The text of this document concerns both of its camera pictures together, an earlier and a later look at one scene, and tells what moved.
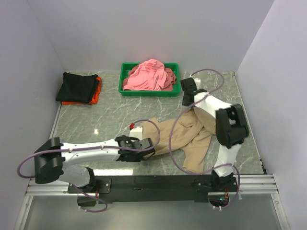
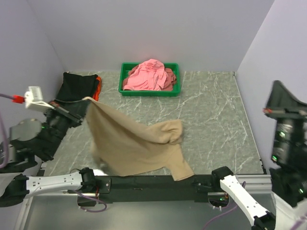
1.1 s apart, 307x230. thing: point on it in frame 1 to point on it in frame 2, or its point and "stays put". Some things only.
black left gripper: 140,158 to 75,110
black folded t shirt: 76,88 stays put
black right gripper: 184,102 to 281,101
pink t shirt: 150,75 stays put
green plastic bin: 125,68 stays put
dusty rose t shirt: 171,78 stays put
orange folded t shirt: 94,98 stays put
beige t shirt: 192,132 to 123,149
